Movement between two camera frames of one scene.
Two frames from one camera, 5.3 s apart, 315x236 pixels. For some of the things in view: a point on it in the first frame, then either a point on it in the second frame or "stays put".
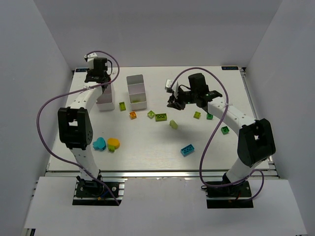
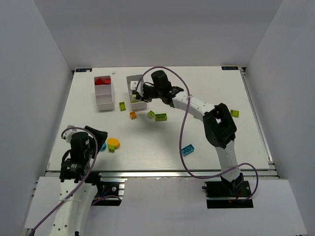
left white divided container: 107,101 stays put
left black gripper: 106,85 → 97,137
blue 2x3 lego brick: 187,150 stays put
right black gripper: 180,99 → 144,93
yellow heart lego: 114,141 stays put
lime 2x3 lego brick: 161,117 stays put
